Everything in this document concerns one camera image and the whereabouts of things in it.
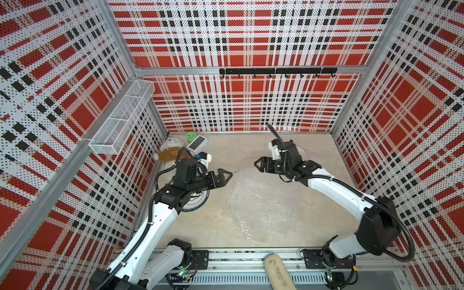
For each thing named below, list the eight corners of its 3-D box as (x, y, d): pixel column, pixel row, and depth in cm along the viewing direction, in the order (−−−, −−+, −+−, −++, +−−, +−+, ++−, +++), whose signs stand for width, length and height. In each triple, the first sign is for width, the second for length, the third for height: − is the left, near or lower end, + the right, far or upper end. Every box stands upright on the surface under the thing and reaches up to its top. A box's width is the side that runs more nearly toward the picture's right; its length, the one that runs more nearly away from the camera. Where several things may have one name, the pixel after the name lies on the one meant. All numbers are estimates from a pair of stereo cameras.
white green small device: (187, 150, 114) (185, 146, 110) (201, 138, 120) (199, 133, 117) (195, 155, 111) (194, 151, 108) (209, 142, 118) (208, 138, 114)
